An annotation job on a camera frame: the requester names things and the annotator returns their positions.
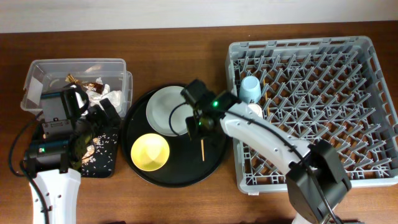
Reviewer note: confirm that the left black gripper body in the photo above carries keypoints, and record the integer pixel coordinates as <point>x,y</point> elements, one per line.
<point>97,119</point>

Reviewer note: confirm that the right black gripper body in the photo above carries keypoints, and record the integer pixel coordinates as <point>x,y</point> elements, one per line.
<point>193,126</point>

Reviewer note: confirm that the wooden chopstick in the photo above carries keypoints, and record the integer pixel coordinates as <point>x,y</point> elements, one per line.
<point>266,98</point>
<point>202,149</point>

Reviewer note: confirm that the white napkin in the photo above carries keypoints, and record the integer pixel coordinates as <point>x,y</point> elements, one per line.
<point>113,96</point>

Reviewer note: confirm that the gold snack wrapper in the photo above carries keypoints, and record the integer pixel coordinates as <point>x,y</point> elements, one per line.
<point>92,86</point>

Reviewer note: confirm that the pink plastic cup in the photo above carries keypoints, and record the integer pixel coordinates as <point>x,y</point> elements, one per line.
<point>257,109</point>

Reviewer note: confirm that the blue plastic cup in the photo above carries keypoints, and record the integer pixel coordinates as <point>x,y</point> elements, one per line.
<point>250,90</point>

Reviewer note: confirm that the yellow bowl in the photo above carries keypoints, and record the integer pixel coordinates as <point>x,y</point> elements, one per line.
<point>150,152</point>

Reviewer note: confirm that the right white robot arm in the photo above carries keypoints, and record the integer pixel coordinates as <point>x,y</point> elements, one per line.
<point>316,179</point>

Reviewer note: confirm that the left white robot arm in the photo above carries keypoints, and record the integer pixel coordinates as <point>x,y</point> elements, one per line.
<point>55,195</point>

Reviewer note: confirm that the clear plastic waste bin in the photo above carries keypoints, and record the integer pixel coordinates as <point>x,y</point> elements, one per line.
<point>50,74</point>

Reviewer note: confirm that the grey dishwasher rack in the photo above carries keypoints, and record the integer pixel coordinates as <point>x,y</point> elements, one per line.
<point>328,88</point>

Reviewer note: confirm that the food scraps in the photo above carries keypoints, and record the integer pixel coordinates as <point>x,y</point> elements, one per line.
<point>100,158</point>

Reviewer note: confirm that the round black serving tray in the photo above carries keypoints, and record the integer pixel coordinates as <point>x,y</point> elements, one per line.
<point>184,166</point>

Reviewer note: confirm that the black rectangular tray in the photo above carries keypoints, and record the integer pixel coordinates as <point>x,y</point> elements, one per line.
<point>61,154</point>

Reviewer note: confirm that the light grey plate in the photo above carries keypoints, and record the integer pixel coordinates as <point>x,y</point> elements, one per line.
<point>159,107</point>

